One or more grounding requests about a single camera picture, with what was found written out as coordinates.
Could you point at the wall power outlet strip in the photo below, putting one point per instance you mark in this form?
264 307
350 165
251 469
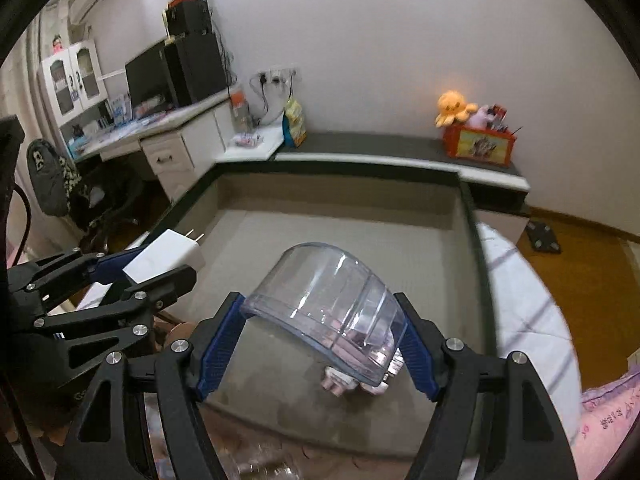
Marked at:
277 75

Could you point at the black white tv bench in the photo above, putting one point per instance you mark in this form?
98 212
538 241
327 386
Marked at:
499 193

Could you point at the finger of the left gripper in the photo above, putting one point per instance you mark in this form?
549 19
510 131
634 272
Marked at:
121 322
56 278

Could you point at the purple plush toy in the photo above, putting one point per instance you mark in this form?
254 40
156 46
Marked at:
481 119

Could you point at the snack bag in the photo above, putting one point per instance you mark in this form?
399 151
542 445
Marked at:
293 124

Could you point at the pink doll on cabinet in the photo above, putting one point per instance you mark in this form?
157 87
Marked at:
57 44

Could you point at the black office chair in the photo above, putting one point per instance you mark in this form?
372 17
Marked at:
96 202

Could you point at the white power adapter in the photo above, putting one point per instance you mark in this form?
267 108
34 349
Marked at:
169 251

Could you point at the striped white table cloth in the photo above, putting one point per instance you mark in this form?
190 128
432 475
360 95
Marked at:
529 320

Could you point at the black speaker box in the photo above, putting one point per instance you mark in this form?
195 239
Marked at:
188 17

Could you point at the orange lid bottle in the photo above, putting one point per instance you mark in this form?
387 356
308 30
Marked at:
243 121

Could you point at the clear plastic container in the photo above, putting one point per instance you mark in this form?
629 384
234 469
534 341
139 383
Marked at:
332 301

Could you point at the pink black storage box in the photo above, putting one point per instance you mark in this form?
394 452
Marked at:
415 229

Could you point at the pink quilt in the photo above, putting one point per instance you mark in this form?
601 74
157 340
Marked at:
608 413

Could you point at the black computer monitor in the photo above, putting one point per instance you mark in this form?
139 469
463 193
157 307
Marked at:
147 80

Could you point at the black floor scale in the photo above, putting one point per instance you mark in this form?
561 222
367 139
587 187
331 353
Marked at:
542 238

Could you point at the orange octopus plush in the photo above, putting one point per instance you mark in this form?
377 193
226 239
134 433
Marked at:
453 107

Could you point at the red toy box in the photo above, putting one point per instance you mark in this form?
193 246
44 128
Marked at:
479 145

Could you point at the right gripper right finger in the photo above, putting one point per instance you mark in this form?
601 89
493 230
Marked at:
501 401

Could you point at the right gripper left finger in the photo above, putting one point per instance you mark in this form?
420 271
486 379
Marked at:
181 376

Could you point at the black computer tower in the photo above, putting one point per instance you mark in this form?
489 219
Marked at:
194 68

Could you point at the white glass-door cabinet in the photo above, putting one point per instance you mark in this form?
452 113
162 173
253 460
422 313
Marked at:
72 80

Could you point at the white desk with drawers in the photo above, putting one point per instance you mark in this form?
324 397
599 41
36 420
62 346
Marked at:
179 147

